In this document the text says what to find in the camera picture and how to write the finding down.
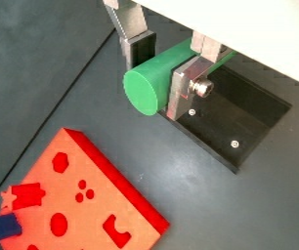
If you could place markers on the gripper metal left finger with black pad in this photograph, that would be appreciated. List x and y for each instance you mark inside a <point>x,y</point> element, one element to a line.
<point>136,38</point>

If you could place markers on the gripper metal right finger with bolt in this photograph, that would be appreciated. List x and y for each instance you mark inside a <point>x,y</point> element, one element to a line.
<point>190,77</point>

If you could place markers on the green cylinder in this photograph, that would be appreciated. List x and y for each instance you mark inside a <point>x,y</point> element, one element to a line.
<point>147,82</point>

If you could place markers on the red shape-sorter block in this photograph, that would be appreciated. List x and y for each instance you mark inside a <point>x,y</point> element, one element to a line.
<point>76,204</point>

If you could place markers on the black cradle bracket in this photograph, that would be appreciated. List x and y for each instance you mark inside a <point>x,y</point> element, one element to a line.
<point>234,118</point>

